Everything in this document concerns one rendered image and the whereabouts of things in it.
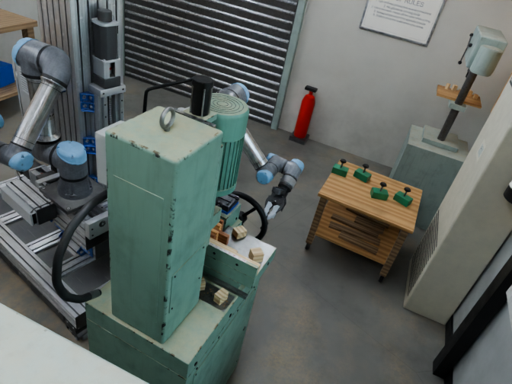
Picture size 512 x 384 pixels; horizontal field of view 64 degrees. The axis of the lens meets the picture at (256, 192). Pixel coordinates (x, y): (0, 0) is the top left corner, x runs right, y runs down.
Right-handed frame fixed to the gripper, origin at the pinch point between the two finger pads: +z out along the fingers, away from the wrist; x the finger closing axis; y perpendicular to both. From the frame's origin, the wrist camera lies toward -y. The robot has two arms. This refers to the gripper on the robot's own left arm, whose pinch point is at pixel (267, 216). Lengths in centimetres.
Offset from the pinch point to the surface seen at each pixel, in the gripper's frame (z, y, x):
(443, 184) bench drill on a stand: -135, 120, -83
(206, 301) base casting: 51, -25, -2
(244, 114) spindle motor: 2, -78, 3
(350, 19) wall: -249, 90, 47
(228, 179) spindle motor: 16, -59, 3
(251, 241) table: 20.4, -19.1, -4.2
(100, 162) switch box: 39, -87, 26
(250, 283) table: 36.9, -25.2, -13.4
